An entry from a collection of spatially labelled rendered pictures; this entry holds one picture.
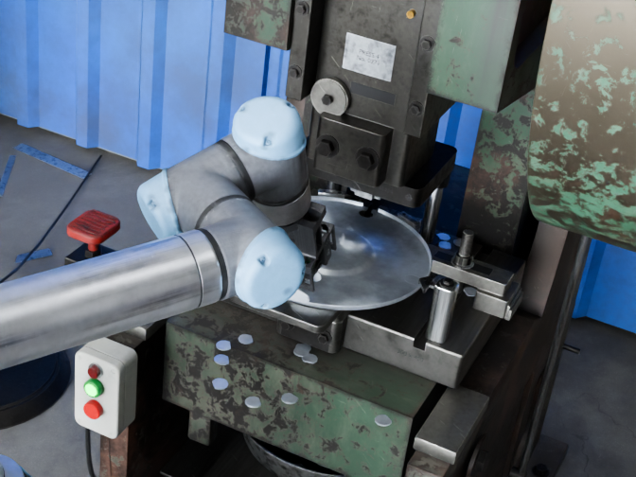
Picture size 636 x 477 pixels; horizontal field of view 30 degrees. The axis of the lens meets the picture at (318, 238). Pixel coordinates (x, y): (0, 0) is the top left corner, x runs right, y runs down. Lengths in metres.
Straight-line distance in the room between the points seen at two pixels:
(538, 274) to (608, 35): 0.89
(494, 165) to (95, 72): 1.77
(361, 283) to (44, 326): 0.64
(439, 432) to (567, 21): 0.68
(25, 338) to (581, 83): 0.57
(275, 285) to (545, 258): 0.87
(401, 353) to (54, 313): 0.72
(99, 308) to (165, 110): 2.26
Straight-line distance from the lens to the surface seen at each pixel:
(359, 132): 1.60
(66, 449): 2.50
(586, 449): 2.69
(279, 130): 1.26
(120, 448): 1.85
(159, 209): 1.25
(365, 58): 1.59
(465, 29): 1.48
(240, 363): 1.71
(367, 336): 1.70
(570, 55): 1.15
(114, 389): 1.71
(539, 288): 1.98
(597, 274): 3.01
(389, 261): 1.68
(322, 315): 1.55
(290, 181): 1.31
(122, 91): 3.40
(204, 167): 1.26
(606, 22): 1.13
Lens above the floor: 1.67
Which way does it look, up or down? 31 degrees down
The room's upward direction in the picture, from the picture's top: 8 degrees clockwise
